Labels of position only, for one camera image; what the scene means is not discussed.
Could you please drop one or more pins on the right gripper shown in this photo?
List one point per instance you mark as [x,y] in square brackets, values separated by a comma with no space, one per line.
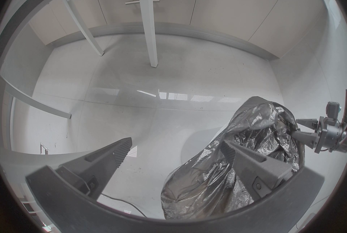
[332,137]

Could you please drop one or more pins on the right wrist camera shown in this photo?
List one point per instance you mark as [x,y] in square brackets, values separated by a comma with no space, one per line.
[333,109]

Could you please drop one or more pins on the beige cabinet with pale worktop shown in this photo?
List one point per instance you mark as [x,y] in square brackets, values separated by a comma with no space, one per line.
[230,4]

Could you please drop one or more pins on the black plastic bag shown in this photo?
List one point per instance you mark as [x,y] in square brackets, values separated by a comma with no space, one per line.
[257,115]

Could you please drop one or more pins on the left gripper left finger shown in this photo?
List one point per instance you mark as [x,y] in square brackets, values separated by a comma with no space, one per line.
[100,164]

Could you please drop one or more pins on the grey padded white-framed chair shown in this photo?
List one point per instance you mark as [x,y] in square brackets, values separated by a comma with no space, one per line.
[149,23]

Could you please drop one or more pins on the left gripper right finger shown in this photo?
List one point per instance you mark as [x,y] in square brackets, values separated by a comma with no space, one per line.
[260,172]

